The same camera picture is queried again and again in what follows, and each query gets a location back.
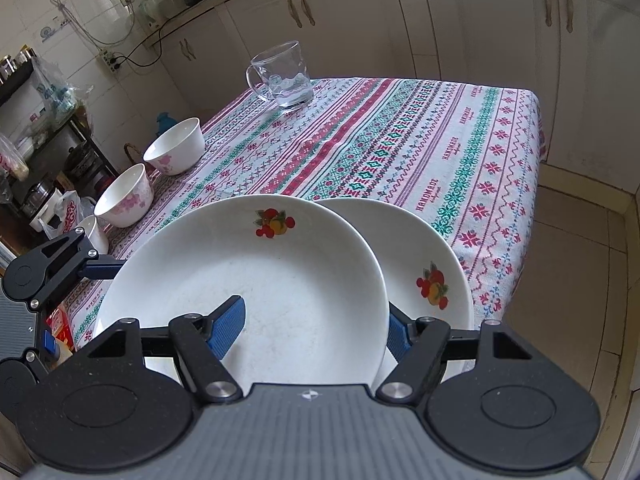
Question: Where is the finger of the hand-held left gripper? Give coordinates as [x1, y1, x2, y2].
[22, 352, 53, 376]
[29, 227, 128, 309]

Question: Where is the patterned red green tablecloth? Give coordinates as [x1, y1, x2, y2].
[65, 77, 547, 356]

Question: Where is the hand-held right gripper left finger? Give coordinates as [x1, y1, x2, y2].
[87, 295, 247, 407]

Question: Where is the black metal shelf rack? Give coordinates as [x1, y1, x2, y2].
[0, 55, 118, 256]

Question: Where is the red gift box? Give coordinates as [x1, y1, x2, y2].
[47, 307, 77, 352]

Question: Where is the white fruit print plate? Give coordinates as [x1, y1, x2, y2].
[92, 195, 388, 387]
[315, 197, 473, 383]

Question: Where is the wall power strip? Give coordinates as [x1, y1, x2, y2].
[99, 49, 124, 77]

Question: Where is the clear glass mug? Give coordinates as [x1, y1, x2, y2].
[246, 40, 315, 110]

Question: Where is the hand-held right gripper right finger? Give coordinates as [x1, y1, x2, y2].
[376, 302, 538, 405]

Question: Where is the black power cable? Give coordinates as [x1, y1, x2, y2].
[119, 19, 167, 69]

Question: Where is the white red plastic bag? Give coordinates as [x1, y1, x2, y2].
[40, 190, 97, 241]

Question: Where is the white pink floral bowl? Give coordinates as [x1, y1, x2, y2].
[75, 215, 110, 257]
[94, 163, 154, 228]
[143, 117, 206, 176]

